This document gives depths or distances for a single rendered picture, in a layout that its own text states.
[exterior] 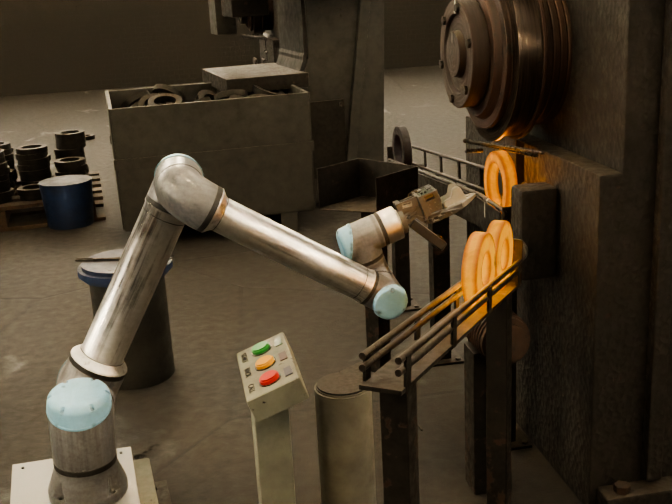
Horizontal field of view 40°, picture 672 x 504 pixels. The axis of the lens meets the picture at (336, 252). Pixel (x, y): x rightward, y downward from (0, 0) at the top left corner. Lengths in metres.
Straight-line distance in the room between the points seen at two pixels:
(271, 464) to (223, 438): 0.99
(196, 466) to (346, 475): 0.86
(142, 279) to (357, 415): 0.69
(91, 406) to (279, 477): 0.55
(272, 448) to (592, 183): 0.94
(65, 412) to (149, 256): 0.41
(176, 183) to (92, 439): 0.63
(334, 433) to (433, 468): 0.77
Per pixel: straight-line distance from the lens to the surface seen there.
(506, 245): 2.16
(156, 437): 2.95
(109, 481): 2.36
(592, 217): 2.22
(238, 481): 2.66
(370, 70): 5.45
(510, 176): 2.52
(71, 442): 2.29
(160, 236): 2.28
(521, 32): 2.32
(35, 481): 2.51
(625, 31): 2.16
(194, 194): 2.12
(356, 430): 1.94
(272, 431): 1.87
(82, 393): 2.30
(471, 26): 2.39
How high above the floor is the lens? 1.35
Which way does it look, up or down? 17 degrees down
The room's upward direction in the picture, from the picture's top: 3 degrees counter-clockwise
